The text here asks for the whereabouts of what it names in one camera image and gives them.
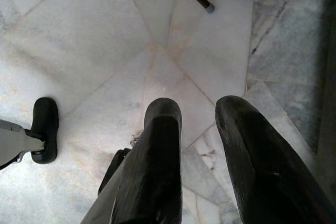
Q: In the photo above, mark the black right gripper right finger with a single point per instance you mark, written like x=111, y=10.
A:
x=262, y=171

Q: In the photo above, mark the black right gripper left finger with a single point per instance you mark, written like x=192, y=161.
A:
x=155, y=171

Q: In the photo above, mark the grey robot leg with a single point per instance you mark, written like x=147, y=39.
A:
x=102, y=205
x=15, y=140

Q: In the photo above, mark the dark wooden furniture base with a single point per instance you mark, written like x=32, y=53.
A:
x=328, y=77

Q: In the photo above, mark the grey robot right leg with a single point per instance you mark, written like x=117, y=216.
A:
x=102, y=205

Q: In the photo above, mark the black robot right foot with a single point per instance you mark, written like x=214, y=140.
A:
x=115, y=161

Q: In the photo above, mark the grey robot left leg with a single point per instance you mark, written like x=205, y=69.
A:
x=15, y=140

